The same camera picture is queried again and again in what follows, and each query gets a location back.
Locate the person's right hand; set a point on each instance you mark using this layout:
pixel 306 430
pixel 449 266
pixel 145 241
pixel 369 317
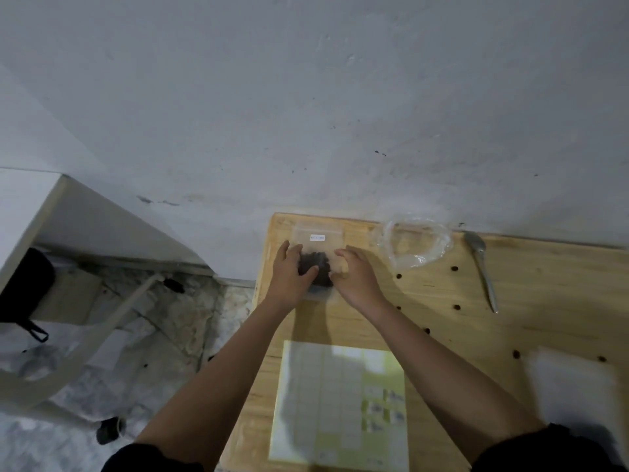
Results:
pixel 361 287

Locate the person's left hand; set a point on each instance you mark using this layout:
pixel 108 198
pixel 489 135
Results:
pixel 290 280

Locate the large clear plastic bag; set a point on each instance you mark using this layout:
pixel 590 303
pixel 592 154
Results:
pixel 393 260

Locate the small white paper label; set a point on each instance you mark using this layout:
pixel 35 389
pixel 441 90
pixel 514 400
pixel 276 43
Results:
pixel 318 237

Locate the small translucent plastic bag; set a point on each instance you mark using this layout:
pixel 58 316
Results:
pixel 331 238
pixel 570 388

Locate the metal spoon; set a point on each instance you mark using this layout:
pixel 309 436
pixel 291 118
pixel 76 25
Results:
pixel 475 243

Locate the person's right forearm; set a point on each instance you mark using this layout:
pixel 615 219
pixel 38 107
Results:
pixel 457 383

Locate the person's left forearm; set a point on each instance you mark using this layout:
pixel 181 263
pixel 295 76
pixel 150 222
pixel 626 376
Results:
pixel 211 393

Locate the person's black shirt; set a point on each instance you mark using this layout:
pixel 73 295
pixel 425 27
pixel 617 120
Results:
pixel 540 452

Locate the pale yellow label sheet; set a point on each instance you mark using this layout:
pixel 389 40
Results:
pixel 314 388

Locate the dark floor debris lump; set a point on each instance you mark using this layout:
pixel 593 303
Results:
pixel 174 286

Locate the wooden stick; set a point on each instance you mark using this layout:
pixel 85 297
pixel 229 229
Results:
pixel 98 334

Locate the white grey cabinet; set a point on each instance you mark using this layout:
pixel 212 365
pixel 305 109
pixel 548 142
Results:
pixel 98 226

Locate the brown cardboard box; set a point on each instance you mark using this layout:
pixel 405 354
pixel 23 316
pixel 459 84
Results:
pixel 69 299

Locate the small black floor object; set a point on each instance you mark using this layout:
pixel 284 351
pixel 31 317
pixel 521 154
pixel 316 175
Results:
pixel 110 430

